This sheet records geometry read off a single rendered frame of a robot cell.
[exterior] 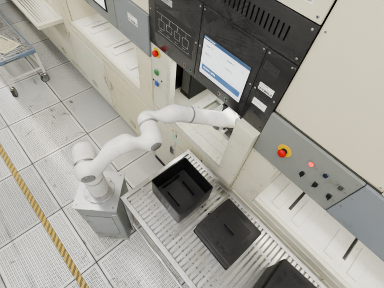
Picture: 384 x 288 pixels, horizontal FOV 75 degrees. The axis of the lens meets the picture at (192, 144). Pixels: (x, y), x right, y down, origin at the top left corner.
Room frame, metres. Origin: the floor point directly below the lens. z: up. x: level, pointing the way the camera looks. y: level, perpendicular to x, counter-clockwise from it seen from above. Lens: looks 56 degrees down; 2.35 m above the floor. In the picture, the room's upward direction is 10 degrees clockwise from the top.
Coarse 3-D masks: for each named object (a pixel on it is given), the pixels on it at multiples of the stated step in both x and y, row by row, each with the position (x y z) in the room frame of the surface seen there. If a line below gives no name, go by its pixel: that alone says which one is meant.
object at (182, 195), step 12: (180, 168) 0.81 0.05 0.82; (192, 168) 0.79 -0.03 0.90; (156, 180) 0.66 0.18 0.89; (168, 180) 0.73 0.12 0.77; (180, 180) 0.75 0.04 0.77; (192, 180) 0.76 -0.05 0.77; (204, 180) 0.71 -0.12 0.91; (156, 192) 0.60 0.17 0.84; (168, 192) 0.63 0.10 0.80; (180, 192) 0.66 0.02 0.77; (192, 192) 0.67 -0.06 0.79; (204, 192) 0.69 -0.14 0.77; (168, 204) 0.52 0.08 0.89; (180, 204) 0.58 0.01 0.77; (192, 204) 0.53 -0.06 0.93; (180, 216) 0.46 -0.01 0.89
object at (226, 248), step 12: (228, 204) 0.60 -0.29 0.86; (216, 216) 0.51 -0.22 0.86; (228, 216) 0.52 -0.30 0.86; (240, 216) 0.54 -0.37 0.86; (204, 228) 0.43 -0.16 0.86; (216, 228) 0.44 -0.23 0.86; (228, 228) 0.45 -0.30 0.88; (240, 228) 0.46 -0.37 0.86; (252, 228) 0.48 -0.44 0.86; (204, 240) 0.37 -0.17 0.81; (216, 240) 0.37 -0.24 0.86; (228, 240) 0.38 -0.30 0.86; (240, 240) 0.40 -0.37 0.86; (252, 240) 0.41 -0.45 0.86; (216, 252) 0.31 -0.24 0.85; (228, 252) 0.32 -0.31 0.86; (240, 252) 0.33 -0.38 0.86; (228, 264) 0.26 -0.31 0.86
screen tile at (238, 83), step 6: (228, 60) 0.95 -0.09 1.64; (228, 66) 0.95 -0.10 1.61; (234, 66) 0.93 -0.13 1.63; (222, 72) 0.96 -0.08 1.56; (234, 72) 0.92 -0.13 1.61; (240, 72) 0.90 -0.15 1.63; (246, 72) 0.88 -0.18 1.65; (228, 78) 0.94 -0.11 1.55; (234, 78) 0.91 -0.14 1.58; (240, 78) 0.90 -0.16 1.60; (234, 84) 0.91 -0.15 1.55; (240, 84) 0.89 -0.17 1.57
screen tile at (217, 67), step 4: (208, 44) 1.03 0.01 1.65; (208, 48) 1.03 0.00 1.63; (212, 48) 1.02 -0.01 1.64; (204, 52) 1.05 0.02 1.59; (208, 52) 1.03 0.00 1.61; (212, 52) 1.01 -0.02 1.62; (216, 52) 1.00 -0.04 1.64; (220, 52) 0.99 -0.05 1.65; (204, 56) 1.04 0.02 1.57; (216, 56) 1.00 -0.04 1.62; (224, 56) 0.97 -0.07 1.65; (204, 60) 1.04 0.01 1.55; (208, 60) 1.02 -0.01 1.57; (212, 60) 1.01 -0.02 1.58; (220, 60) 0.98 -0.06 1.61; (208, 64) 1.02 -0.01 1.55; (212, 64) 1.01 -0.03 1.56; (216, 64) 0.99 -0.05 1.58; (220, 64) 0.98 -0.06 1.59; (212, 68) 1.00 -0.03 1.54; (216, 68) 0.99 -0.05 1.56; (220, 68) 0.97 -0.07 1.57; (220, 72) 0.97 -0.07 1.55
